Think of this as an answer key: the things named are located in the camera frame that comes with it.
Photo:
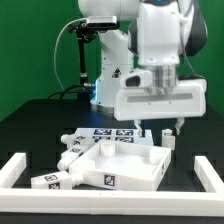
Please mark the white U-shaped fence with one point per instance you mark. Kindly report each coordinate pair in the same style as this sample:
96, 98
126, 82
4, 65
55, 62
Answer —
210, 202

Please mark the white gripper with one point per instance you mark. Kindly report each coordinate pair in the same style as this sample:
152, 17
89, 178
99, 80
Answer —
187, 99

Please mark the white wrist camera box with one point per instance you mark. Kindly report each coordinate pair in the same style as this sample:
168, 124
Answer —
137, 78

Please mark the white sheet with markers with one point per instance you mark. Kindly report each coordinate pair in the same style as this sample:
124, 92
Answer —
124, 135

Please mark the camera on black stand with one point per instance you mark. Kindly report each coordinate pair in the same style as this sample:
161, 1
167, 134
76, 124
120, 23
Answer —
86, 32

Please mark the white square tabletop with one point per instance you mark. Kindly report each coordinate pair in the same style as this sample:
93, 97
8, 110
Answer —
121, 166

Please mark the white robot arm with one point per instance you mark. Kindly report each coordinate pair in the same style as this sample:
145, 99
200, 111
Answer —
142, 42

